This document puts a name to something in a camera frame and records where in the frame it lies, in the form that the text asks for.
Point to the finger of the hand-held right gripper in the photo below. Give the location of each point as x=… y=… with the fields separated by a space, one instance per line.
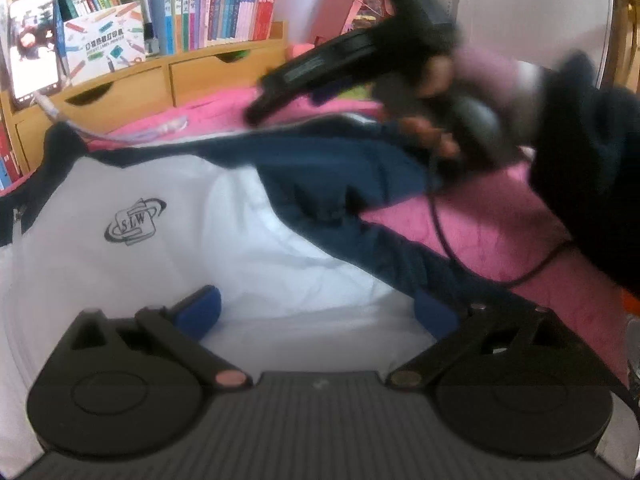
x=272 y=101

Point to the pink blanket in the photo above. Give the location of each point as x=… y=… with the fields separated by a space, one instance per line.
x=500 y=240

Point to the pink toy house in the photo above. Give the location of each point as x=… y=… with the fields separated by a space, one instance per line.
x=345 y=5

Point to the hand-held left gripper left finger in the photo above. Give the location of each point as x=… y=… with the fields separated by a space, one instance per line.
x=200 y=310

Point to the person's right forearm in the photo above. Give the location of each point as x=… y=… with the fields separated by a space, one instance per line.
x=590 y=170

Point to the navy and white jacket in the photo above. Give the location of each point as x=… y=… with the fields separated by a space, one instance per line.
x=150 y=270

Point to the wooden desk organizer with drawers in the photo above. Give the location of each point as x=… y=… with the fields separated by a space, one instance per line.
x=125 y=90

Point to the black smartphone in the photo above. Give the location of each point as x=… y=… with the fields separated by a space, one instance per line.
x=35 y=50

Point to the person's right hand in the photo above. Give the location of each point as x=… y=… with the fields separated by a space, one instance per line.
x=485 y=75

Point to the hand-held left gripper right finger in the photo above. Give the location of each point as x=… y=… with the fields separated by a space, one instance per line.
x=435 y=315

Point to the white printed box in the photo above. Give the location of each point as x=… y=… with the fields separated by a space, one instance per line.
x=105 y=42

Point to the row of pastel books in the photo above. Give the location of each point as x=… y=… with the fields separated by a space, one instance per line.
x=230 y=5

